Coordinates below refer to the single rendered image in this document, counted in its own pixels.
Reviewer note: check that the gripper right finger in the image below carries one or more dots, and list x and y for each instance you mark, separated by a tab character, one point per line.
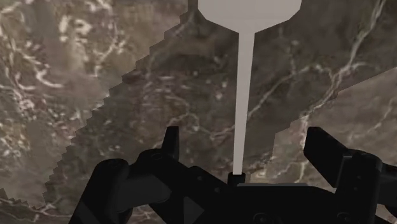
356	173

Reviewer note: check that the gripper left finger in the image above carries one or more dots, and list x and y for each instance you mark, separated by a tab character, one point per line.
145	183

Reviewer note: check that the white spatula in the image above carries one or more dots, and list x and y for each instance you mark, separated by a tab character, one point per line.
243	93

